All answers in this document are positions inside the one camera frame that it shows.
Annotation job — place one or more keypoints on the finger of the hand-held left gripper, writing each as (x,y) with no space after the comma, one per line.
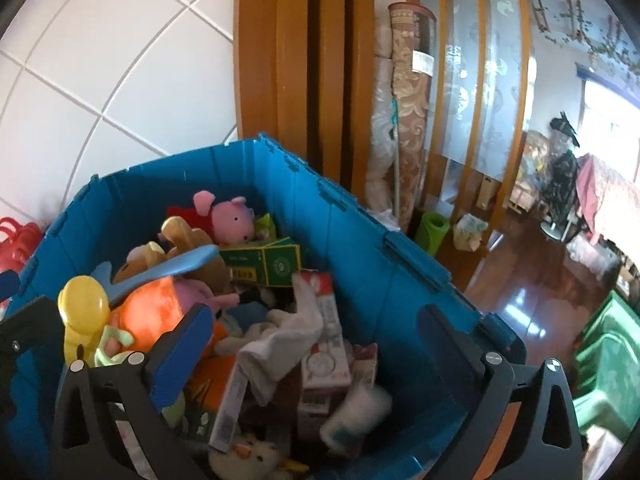
(30,325)

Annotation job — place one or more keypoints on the wooden door frame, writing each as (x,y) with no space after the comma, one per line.
(300,60)

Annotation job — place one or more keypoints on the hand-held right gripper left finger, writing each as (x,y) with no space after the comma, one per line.
(180,355)

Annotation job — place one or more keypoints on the red plastic bear basket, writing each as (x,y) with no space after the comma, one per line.
(17,245)

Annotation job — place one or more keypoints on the floral tissue pack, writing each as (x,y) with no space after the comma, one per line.
(470,232)

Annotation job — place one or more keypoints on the small pink box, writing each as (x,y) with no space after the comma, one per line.
(364,365)

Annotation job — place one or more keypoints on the yellow duck toy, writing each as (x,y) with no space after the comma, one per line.
(82,310)

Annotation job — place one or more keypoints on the dark green carton box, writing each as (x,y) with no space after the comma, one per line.
(265,260)

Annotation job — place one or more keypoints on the frosted glass partition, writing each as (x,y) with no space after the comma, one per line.
(475,60)

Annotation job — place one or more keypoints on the green yoga mat roll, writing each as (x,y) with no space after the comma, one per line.
(432,232)

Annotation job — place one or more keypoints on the wall vine decoration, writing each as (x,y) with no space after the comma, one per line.
(590,25)

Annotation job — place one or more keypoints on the black hanging clothes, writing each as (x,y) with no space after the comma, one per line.
(560,170)

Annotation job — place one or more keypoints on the brown plush toy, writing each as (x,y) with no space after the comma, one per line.
(180,235)

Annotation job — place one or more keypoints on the green foil packet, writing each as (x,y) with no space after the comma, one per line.
(264,227)

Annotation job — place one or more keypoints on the pink pig plush red dress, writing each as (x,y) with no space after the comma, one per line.
(227,217)

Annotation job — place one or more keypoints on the white sock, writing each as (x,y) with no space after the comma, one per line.
(285,345)

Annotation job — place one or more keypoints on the narrow white box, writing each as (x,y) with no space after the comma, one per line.
(230,410)

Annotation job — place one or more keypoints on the green plastic crate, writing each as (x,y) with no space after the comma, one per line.
(610,370)

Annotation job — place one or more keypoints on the blue plastic spoon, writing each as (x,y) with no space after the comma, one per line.
(160,270)

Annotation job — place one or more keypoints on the blue plastic storage bin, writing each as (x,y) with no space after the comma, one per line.
(390,300)

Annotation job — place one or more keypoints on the white chicken plush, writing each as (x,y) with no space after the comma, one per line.
(255,457)

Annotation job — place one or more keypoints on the rolled patterned carpet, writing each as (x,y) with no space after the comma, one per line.
(412,110)

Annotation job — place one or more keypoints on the pink clothes on rack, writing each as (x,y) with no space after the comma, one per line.
(610,200)

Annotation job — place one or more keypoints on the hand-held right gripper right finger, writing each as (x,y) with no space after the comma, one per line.
(440,340)

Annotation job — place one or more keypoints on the window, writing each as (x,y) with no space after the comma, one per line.
(610,105)

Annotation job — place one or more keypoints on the pink and white long box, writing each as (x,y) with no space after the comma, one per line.
(325,360)

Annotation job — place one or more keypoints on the white paper cup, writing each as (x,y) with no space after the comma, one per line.
(355,420)

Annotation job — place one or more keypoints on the pink pig plush orange dress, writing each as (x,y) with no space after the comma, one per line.
(150,310)

